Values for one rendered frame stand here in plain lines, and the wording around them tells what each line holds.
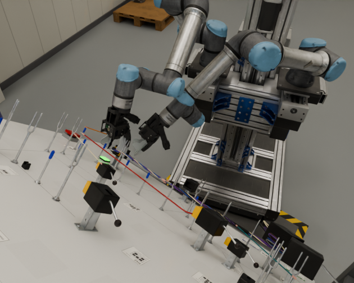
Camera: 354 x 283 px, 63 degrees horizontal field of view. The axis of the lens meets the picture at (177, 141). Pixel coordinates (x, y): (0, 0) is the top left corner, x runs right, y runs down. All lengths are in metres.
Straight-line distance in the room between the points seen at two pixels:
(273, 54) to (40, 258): 1.06
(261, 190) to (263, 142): 0.55
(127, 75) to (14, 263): 0.72
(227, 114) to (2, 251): 1.56
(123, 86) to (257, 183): 1.59
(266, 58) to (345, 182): 1.98
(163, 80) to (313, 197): 1.97
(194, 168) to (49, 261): 1.95
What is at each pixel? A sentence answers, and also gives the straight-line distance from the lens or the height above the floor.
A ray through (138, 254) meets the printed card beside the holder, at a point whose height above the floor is 1.39.
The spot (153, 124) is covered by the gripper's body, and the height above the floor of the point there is 1.17.
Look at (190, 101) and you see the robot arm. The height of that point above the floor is 1.26.
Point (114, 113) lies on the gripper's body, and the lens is 1.07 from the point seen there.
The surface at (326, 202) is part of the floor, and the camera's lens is 2.77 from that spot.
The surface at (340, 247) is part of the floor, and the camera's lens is 2.57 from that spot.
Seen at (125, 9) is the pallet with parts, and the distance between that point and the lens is 5.62.
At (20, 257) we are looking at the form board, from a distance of 0.49.
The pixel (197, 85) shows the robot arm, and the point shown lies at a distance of 1.37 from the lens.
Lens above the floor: 1.97
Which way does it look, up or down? 43 degrees down
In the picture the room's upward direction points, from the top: 4 degrees clockwise
